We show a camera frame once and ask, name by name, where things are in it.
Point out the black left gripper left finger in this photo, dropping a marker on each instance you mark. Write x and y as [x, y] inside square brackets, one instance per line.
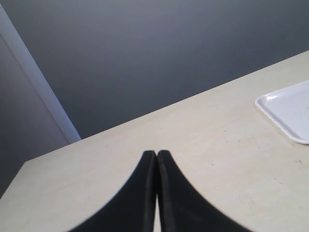
[132, 208]

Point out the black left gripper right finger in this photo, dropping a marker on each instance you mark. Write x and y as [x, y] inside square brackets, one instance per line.
[181, 207]

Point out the white rectangular plastic tray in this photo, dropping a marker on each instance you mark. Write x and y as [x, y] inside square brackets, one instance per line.
[288, 109]

